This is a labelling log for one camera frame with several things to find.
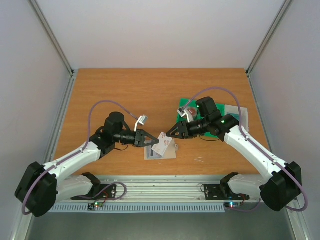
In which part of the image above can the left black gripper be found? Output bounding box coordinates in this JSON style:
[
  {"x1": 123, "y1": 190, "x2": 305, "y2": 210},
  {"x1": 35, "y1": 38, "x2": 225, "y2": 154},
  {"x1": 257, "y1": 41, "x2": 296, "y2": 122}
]
[{"x1": 114, "y1": 129, "x2": 160, "y2": 148}]

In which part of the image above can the white card red pattern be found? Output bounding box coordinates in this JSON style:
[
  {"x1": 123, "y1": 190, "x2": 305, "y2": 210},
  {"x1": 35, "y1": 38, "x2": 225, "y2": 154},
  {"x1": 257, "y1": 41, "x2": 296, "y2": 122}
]
[{"x1": 151, "y1": 132, "x2": 173, "y2": 157}]

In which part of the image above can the translucent grey card holder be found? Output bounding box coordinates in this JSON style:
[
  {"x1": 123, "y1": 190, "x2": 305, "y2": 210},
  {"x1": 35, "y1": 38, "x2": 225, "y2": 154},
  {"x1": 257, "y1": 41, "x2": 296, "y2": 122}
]
[{"x1": 144, "y1": 140, "x2": 179, "y2": 160}]

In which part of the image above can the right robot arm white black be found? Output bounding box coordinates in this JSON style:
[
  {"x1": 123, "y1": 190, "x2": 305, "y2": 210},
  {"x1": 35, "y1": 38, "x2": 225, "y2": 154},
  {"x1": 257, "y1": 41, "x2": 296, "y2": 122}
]
[{"x1": 166, "y1": 97, "x2": 303, "y2": 212}]

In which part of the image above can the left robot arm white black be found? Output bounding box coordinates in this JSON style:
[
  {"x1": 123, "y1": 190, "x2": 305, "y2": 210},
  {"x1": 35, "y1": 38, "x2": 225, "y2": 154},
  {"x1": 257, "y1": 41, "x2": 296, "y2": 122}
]
[{"x1": 14, "y1": 112, "x2": 159, "y2": 217}]

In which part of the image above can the card with red circles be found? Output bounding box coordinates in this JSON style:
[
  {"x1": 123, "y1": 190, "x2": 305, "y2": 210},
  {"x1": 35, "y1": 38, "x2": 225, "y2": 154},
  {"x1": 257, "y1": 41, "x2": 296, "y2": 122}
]
[{"x1": 187, "y1": 107, "x2": 198, "y2": 118}]

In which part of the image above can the teal VIP card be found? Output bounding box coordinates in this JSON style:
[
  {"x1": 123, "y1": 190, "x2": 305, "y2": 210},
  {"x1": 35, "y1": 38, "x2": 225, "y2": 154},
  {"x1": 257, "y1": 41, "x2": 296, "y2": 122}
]
[{"x1": 227, "y1": 113, "x2": 240, "y2": 122}]

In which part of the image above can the green left bin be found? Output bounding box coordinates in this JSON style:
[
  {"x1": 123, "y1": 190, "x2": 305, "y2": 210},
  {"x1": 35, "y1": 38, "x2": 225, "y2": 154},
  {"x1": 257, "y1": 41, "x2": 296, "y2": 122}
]
[{"x1": 176, "y1": 98, "x2": 201, "y2": 122}]

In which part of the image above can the green bin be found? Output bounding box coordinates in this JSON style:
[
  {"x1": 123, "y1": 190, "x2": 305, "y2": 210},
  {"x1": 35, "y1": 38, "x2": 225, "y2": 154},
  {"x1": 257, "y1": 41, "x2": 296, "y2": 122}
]
[
  {"x1": 176, "y1": 98, "x2": 201, "y2": 122},
  {"x1": 197, "y1": 100, "x2": 225, "y2": 141}
]

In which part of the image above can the green middle bin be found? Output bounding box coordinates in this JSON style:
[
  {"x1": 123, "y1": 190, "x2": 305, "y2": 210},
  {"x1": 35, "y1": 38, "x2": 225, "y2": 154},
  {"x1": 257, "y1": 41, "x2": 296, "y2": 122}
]
[{"x1": 197, "y1": 100, "x2": 225, "y2": 141}]

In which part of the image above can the white right bin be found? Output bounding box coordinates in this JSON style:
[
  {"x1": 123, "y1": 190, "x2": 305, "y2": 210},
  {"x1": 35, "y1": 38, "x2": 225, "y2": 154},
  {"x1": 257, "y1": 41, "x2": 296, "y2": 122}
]
[{"x1": 224, "y1": 104, "x2": 249, "y2": 132}]

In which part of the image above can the left small circuit board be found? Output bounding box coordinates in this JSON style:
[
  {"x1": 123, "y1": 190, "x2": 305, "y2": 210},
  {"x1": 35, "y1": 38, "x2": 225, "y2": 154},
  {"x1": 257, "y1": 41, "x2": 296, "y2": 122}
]
[{"x1": 87, "y1": 202, "x2": 104, "y2": 211}]

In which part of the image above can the small circuit board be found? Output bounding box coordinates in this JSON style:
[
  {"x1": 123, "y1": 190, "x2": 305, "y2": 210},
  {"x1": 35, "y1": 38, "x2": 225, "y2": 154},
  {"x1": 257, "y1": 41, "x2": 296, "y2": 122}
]
[
  {"x1": 87, "y1": 202, "x2": 104, "y2": 211},
  {"x1": 224, "y1": 201, "x2": 243, "y2": 209}
]

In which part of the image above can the right small circuit board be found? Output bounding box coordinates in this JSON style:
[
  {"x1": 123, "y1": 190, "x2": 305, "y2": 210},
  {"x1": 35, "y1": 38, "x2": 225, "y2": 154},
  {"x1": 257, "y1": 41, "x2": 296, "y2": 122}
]
[{"x1": 224, "y1": 201, "x2": 243, "y2": 209}]

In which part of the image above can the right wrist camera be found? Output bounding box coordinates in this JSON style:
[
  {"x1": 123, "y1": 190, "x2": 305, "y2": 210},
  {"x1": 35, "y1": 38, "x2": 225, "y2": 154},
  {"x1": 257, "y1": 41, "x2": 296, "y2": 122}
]
[{"x1": 177, "y1": 107, "x2": 187, "y2": 118}]

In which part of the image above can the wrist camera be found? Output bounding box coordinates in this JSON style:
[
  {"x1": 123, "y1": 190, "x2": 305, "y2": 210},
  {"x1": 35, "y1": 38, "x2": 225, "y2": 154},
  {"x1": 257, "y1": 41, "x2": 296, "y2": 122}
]
[
  {"x1": 177, "y1": 107, "x2": 187, "y2": 118},
  {"x1": 137, "y1": 115, "x2": 148, "y2": 125}
]

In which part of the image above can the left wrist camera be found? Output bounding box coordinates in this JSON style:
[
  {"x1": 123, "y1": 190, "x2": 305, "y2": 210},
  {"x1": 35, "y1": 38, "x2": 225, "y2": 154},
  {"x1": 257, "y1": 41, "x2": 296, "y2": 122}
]
[{"x1": 137, "y1": 115, "x2": 148, "y2": 125}]

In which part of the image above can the aluminium front rail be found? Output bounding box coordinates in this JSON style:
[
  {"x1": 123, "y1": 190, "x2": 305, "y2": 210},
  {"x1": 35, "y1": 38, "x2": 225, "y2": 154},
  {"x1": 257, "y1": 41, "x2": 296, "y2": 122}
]
[{"x1": 57, "y1": 174, "x2": 266, "y2": 203}]

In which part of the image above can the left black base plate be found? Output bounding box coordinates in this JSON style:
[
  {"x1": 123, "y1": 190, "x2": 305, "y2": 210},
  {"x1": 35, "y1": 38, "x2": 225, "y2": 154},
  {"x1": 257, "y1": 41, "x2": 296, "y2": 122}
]
[{"x1": 71, "y1": 183, "x2": 117, "y2": 201}]

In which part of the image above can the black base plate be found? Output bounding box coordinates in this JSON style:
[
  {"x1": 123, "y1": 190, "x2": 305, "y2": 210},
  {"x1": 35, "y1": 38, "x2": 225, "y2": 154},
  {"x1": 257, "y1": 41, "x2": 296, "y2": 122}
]
[
  {"x1": 71, "y1": 183, "x2": 117, "y2": 201},
  {"x1": 200, "y1": 184, "x2": 250, "y2": 201}
]

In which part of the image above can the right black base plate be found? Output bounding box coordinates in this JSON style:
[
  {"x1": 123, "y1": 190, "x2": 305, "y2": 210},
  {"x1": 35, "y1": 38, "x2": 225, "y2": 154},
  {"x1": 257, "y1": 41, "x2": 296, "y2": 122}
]
[{"x1": 200, "y1": 184, "x2": 250, "y2": 201}]

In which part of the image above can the left aluminium frame post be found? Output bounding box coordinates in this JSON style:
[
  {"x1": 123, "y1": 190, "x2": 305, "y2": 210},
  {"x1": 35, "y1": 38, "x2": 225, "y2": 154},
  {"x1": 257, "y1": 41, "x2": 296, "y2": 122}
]
[{"x1": 27, "y1": 0, "x2": 75, "y2": 76}]

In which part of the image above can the aluminium frame post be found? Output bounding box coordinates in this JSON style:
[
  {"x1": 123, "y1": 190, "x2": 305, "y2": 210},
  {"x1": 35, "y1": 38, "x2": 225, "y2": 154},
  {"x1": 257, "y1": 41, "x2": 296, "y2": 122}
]
[
  {"x1": 245, "y1": 0, "x2": 294, "y2": 76},
  {"x1": 27, "y1": 0, "x2": 75, "y2": 76}
]

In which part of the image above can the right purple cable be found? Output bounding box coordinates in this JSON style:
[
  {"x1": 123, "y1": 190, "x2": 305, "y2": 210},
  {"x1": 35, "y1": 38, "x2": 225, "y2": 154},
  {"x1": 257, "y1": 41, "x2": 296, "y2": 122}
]
[{"x1": 184, "y1": 86, "x2": 309, "y2": 212}]

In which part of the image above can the grey slotted cable duct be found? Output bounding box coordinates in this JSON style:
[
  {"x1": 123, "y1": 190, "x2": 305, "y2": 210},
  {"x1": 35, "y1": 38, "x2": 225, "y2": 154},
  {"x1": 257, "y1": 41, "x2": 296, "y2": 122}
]
[{"x1": 49, "y1": 202, "x2": 225, "y2": 214}]

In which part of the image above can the right aluminium frame post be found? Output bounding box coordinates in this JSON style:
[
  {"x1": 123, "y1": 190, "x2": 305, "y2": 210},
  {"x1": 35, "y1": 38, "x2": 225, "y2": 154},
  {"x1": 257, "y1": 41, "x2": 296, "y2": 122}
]
[{"x1": 245, "y1": 0, "x2": 294, "y2": 76}]

